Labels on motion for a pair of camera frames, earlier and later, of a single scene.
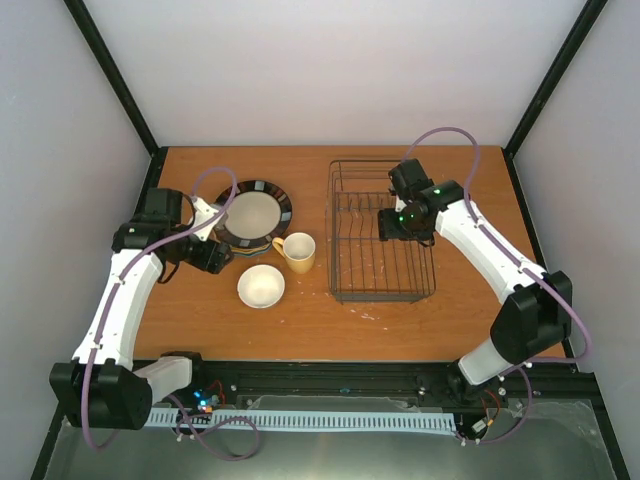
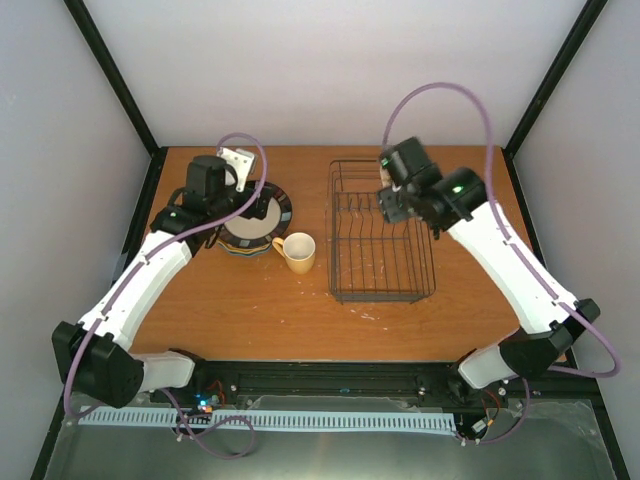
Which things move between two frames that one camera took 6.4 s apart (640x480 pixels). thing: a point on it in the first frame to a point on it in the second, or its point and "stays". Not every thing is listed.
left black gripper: [212, 259] to [260, 211]
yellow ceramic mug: [298, 250] stays
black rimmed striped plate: [260, 212] stays
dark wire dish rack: [364, 268] stays
